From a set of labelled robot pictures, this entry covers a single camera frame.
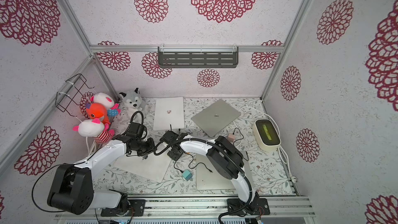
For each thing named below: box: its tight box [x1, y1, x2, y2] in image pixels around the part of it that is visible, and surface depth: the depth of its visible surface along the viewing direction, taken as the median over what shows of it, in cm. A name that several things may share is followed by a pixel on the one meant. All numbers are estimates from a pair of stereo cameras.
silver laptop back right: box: [190, 99, 241, 138], surface depth 112 cm
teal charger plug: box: [182, 169, 193, 181], surface depth 84 cm
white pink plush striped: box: [72, 118, 115, 145], surface depth 83 cm
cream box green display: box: [252, 118, 282, 152], surface depth 95 cm
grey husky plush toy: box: [119, 87, 150, 121], surface depth 98 cm
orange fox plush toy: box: [85, 102, 111, 125], surface depth 89 cm
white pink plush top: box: [90, 92, 116, 110], surface depth 97 cm
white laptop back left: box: [152, 96, 185, 131], surface depth 115 cm
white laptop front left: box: [114, 152, 173, 184], surface depth 87 cm
